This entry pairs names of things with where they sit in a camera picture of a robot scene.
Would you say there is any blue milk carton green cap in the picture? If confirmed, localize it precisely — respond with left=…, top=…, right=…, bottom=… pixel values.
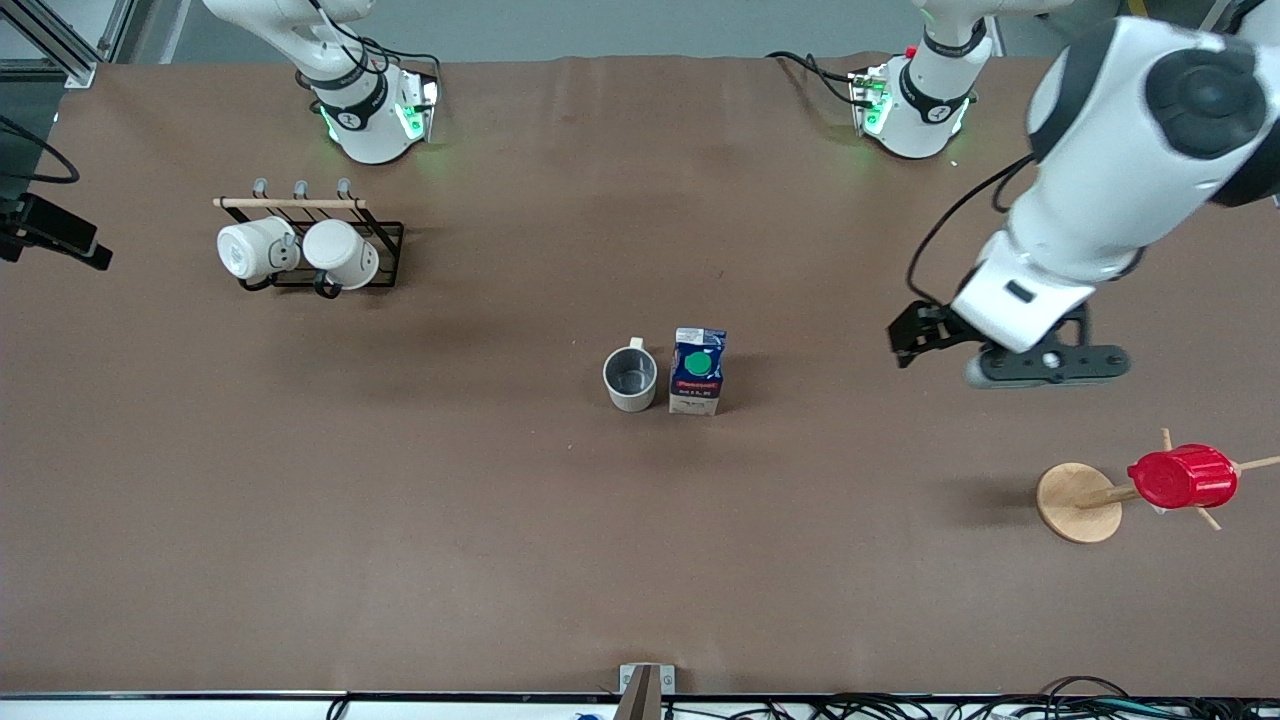
left=667, top=326, right=729, bottom=417

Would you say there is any grey mug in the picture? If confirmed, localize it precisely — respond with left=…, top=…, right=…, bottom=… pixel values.
left=601, top=336, right=661, bottom=414

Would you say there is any red plastic cup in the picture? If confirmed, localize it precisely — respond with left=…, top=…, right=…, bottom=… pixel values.
left=1126, top=443, right=1240, bottom=512

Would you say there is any white mug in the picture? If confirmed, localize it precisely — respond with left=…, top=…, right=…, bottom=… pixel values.
left=216, top=215, right=302, bottom=284
left=301, top=218, right=382, bottom=298

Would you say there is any wooden mug tree stand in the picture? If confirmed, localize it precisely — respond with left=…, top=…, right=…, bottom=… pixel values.
left=1035, top=427, right=1280, bottom=546

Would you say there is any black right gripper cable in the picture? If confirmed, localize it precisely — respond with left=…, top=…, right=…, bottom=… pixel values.
left=0, top=113, right=82, bottom=188

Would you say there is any aluminium frame profile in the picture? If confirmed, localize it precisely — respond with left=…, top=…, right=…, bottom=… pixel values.
left=0, top=0, right=138, bottom=89
left=1195, top=0, right=1261, bottom=36

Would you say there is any black left arm base cable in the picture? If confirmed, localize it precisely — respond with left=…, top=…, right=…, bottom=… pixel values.
left=766, top=49, right=873, bottom=109

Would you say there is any black arm base cable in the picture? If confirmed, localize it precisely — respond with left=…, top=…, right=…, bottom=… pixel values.
left=766, top=49, right=873, bottom=109
left=300, top=0, right=444, bottom=96

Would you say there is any black wire mug rack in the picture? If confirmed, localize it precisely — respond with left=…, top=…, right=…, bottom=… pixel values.
left=213, top=177, right=406, bottom=299

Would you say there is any black cable bundle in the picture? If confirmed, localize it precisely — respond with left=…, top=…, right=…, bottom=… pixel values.
left=660, top=675, right=1280, bottom=720

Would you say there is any black right arm base cable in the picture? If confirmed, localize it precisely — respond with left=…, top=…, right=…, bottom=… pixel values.
left=300, top=0, right=444, bottom=96

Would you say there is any grey metal bracket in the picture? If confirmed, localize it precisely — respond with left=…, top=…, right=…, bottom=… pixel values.
left=618, top=662, right=677, bottom=720

